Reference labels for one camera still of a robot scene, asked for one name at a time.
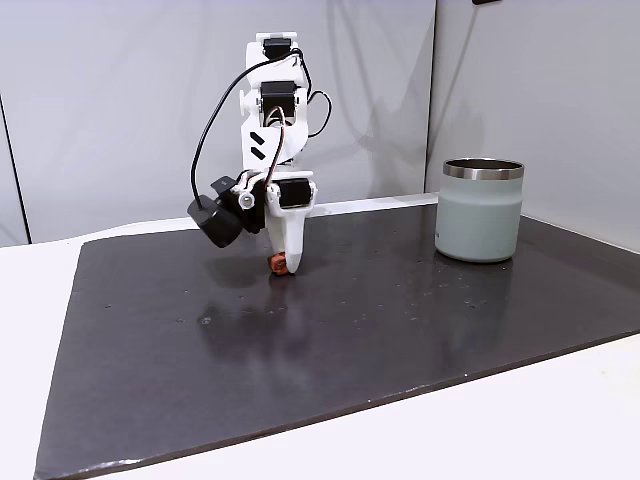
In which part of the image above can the pale green steel-rimmed cup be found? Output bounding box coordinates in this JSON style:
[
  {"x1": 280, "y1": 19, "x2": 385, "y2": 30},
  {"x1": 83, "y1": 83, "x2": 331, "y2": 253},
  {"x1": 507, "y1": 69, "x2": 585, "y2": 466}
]
[{"x1": 434, "y1": 157, "x2": 527, "y2": 264}]

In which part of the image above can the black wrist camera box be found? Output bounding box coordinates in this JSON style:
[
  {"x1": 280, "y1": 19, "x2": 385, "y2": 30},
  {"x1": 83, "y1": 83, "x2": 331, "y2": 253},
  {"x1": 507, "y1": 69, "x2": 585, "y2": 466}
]
[{"x1": 186, "y1": 174, "x2": 265, "y2": 250}]

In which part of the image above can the thin black motor cable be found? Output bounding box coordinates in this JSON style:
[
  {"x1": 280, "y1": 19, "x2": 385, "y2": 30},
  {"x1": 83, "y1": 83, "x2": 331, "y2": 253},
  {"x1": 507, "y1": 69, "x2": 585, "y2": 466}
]
[{"x1": 301, "y1": 47, "x2": 335, "y2": 141}]

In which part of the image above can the dark grey table mat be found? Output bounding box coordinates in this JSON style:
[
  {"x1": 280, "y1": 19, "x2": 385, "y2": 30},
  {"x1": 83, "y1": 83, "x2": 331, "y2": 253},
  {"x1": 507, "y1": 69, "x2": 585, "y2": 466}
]
[{"x1": 32, "y1": 201, "x2": 640, "y2": 480}]

